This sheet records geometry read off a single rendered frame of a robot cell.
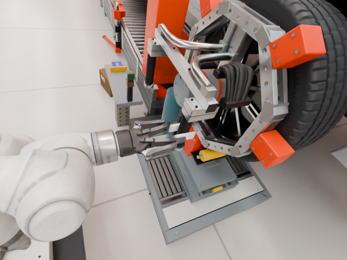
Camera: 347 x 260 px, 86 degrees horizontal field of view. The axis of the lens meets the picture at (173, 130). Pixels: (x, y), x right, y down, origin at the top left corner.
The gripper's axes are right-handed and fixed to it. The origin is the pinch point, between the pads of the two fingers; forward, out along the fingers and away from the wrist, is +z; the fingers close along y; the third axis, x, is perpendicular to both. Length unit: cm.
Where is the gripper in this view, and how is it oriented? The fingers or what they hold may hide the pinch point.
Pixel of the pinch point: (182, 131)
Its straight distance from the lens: 59.2
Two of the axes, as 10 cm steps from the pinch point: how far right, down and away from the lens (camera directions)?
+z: 9.1, -1.7, 3.8
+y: 3.7, 7.5, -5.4
